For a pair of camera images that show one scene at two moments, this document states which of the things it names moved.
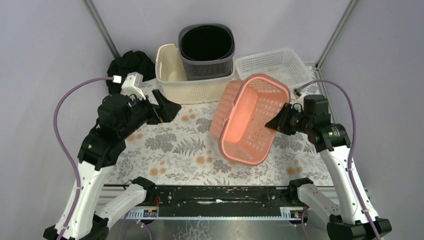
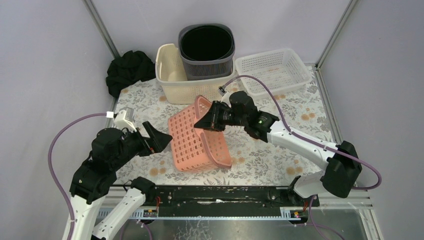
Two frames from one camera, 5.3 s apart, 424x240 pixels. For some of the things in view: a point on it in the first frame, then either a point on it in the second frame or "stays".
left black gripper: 155,110 to 147,141
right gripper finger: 285,121 to 210,120
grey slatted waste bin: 206,70 stays
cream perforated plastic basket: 175,89 stays
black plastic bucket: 206,43 stays
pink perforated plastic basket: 240,110 to 195,149
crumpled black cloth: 131,62 stays
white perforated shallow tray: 284,65 stays
